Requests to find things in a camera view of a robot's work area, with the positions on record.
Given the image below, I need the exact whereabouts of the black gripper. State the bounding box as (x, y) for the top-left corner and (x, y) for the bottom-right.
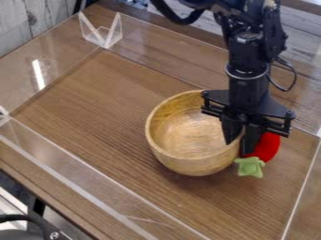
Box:
(200, 67), (295, 155)

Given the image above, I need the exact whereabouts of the red plush tomato green stem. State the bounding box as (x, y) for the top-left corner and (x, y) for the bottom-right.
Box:
(232, 132), (280, 178)

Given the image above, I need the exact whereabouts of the wooden bowl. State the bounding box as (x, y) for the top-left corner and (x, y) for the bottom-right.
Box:
(145, 90), (239, 176)

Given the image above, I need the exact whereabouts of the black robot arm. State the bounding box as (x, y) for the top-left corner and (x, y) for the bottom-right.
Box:
(149, 0), (295, 155)

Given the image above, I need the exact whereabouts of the clear acrylic tray wall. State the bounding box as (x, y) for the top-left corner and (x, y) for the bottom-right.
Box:
(0, 107), (209, 240)

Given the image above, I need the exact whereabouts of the clear acrylic corner bracket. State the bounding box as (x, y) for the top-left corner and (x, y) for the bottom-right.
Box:
(77, 12), (122, 49)

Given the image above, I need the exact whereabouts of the black table leg bracket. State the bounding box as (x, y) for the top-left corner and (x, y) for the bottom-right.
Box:
(28, 197), (78, 240)

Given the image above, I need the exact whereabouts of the black cable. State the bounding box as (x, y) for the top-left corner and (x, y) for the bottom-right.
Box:
(0, 213), (48, 240)

